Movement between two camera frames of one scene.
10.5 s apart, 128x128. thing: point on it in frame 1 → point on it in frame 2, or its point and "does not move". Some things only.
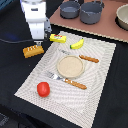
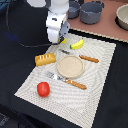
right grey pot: x=90 y=12 does not move
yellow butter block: x=57 y=38 does not move
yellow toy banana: x=77 y=44 does not move
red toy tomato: x=43 y=89 does not move
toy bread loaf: x=32 y=51 → x=45 y=58
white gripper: x=36 y=17 → x=57 y=26
